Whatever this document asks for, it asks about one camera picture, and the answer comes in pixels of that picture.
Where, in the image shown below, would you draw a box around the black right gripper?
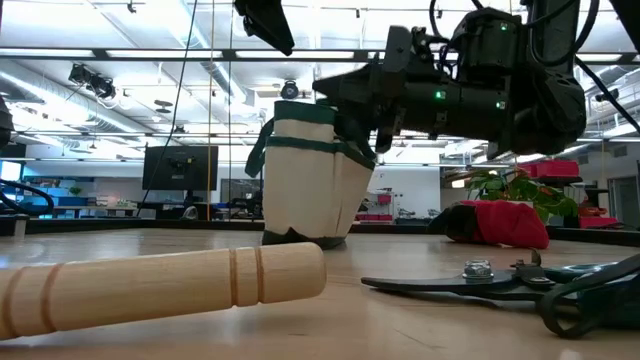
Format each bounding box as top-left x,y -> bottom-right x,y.
312,24 -> 454,154

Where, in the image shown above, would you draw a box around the beige canvas bag green trim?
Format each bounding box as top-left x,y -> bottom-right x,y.
244,99 -> 377,251

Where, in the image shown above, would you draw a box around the red and black garden glove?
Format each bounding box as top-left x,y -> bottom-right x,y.
427,199 -> 551,250

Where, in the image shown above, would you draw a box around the pruning shears with green handles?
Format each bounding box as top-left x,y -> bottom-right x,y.
360,248 -> 640,340

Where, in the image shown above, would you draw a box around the wooden handled garden tool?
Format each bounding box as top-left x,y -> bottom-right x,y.
0,241 -> 328,342

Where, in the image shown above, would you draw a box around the black computer monitor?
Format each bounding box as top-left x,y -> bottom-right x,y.
142,145 -> 220,206

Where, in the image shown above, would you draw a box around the black ceiling spotlight cluster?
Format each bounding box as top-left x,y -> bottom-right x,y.
68,63 -> 117,100

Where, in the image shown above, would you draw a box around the green plant in white pot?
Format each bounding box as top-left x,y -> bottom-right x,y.
464,167 -> 580,224

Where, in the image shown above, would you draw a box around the red storage bins on shelf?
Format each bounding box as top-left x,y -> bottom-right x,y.
519,159 -> 581,179

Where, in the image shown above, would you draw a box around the blue storage shelving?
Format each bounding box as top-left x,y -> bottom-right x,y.
19,174 -> 96,220

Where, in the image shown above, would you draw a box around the low red storage bin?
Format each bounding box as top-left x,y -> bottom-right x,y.
579,215 -> 620,230

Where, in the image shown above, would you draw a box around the grey door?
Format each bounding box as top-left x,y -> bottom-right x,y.
607,174 -> 640,231

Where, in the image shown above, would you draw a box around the black overhead frame beam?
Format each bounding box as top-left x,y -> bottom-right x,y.
0,47 -> 640,64

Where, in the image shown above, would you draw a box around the hanging yellow cord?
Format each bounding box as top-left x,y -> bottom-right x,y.
206,0 -> 216,222

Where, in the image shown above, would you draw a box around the hanging black cable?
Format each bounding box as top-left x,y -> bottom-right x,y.
135,0 -> 200,214

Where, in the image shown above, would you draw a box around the black table border rail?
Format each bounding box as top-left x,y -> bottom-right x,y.
0,217 -> 640,249

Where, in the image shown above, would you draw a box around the black left arm hose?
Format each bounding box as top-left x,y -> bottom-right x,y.
0,178 -> 55,217

